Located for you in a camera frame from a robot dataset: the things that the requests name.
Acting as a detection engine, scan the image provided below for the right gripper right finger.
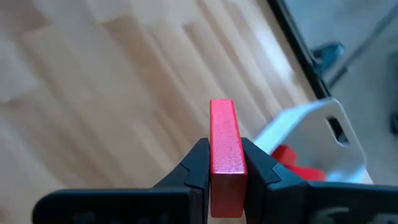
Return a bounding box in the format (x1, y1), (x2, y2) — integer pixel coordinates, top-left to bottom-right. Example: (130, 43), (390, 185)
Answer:
(241, 138), (398, 224)

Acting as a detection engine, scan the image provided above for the red rectangular wooden block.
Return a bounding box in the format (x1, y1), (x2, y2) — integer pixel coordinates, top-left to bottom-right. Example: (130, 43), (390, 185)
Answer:
(287, 166), (326, 182)
(209, 98), (249, 218)

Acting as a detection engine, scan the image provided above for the black aluminium table frame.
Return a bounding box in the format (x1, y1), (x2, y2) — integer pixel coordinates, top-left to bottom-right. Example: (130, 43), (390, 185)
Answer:
(266, 0), (331, 100)

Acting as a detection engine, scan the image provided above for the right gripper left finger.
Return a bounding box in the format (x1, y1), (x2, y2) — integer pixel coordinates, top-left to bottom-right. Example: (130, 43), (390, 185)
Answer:
(32, 138), (211, 224)

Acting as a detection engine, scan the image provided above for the red square wooden block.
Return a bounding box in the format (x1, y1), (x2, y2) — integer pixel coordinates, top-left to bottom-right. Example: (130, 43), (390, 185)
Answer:
(271, 144), (299, 169)

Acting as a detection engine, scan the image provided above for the white plastic bin with handles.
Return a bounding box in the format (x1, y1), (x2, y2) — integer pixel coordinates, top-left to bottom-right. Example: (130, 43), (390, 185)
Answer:
(253, 97), (368, 185)

